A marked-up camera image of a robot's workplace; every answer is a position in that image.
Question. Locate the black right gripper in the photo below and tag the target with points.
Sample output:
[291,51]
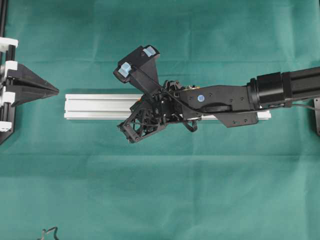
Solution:
[159,106]

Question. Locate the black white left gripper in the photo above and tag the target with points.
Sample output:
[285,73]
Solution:
[21,76]

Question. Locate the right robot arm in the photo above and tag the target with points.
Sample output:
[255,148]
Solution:
[236,106]

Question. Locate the green table cloth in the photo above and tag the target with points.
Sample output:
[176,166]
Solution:
[257,182]

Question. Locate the aluminium extrusion rail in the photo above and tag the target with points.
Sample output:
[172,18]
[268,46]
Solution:
[99,106]

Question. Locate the black frame rail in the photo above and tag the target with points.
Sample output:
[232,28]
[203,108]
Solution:
[3,17]

